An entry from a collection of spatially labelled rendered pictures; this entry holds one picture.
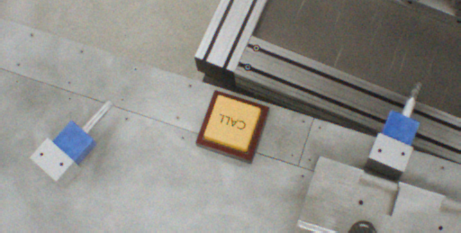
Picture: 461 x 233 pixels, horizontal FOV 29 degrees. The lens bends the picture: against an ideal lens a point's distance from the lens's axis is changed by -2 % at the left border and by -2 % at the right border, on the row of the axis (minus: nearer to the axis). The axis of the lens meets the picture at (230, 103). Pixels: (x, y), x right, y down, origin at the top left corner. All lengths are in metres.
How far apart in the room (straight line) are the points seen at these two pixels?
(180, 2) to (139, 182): 0.99
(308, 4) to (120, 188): 0.83
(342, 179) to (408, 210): 0.09
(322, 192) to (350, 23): 0.84
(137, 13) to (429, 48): 0.70
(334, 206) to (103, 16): 1.18
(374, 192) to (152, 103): 0.33
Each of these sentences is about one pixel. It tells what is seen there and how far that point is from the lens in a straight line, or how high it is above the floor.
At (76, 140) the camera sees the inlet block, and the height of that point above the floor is 0.84.
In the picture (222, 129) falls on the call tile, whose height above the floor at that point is 0.84.
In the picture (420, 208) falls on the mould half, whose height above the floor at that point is 0.89.
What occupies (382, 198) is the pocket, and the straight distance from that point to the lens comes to 1.18.
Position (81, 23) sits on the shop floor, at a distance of 2.21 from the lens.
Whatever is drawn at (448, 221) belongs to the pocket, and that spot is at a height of 0.86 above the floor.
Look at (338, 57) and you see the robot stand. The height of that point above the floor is 0.21.
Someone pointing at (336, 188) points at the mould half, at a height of 0.89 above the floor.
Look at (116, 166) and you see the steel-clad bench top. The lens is 1.27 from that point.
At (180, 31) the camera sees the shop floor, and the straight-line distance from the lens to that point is 2.17.
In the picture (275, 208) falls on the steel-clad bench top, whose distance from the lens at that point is 1.24.
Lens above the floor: 2.02
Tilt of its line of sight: 74 degrees down
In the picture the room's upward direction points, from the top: 9 degrees counter-clockwise
